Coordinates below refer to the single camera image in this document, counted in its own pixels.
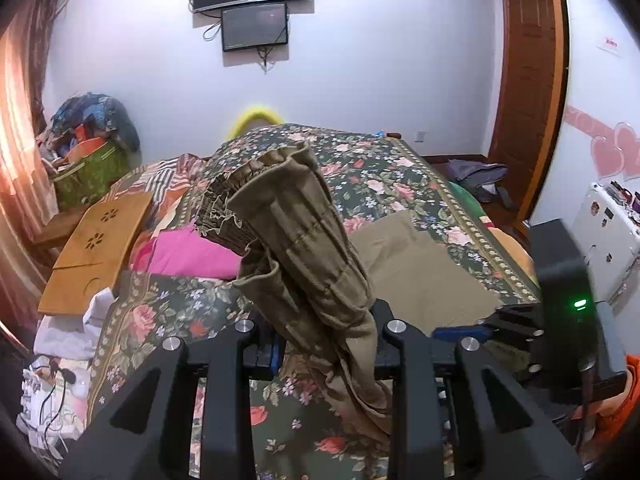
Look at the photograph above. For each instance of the wall power socket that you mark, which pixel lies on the wall power socket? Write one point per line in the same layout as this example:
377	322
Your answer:
420	135

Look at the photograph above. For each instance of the grey backpack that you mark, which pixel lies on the grey backpack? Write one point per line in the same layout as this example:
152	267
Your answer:
484	180

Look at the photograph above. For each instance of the orange pink curtain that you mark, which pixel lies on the orange pink curtain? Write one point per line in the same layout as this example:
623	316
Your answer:
28	199

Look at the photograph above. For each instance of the wooden stool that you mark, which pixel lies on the wooden stool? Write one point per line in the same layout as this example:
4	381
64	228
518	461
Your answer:
57	232

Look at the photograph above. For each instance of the blue clothes pile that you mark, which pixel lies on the blue clothes pile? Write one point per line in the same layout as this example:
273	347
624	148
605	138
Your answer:
100	114

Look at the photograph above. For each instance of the small black wall monitor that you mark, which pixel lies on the small black wall monitor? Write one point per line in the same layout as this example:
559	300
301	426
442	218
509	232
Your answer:
254	26

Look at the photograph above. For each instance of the green storage box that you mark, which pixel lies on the green storage box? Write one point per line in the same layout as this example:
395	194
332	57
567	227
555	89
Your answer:
87	181

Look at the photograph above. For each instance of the pink folded garment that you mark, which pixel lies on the pink folded garment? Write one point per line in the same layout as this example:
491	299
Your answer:
183	253

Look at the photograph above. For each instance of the yellow bed footboard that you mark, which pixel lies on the yellow bed footboard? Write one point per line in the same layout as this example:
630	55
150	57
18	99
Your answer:
251	115

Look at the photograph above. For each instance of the wooden lap desk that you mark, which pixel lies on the wooden lap desk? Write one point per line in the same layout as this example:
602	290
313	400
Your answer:
93	256

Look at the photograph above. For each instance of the white suitcase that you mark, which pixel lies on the white suitcase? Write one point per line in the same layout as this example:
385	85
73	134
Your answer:
608	238

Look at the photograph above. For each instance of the olive green pants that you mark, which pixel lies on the olive green pants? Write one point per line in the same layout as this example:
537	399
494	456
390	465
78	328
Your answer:
316	283

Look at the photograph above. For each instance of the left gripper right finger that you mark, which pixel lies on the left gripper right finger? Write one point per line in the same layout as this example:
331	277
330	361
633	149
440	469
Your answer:
453	405

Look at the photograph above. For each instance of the floral dark green quilt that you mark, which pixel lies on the floral dark green quilt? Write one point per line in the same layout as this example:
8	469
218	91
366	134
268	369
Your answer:
296	433

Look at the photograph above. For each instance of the brown wooden door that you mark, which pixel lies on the brown wooden door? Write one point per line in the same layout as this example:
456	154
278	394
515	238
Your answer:
531	99

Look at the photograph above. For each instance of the striped bed sheet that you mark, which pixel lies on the striped bed sheet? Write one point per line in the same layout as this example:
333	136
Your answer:
176	185

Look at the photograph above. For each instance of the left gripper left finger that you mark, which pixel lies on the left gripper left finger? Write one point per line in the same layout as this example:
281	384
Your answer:
144	432

